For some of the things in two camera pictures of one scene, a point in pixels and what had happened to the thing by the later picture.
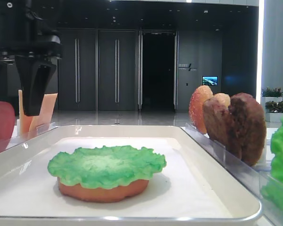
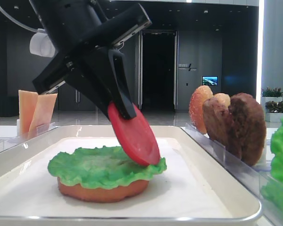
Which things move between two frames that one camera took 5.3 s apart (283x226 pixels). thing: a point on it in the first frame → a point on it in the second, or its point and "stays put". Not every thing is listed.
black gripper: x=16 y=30 → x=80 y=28
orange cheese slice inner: x=41 y=123 stays put
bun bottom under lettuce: x=97 y=194 stays put
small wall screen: x=210 y=80 stays put
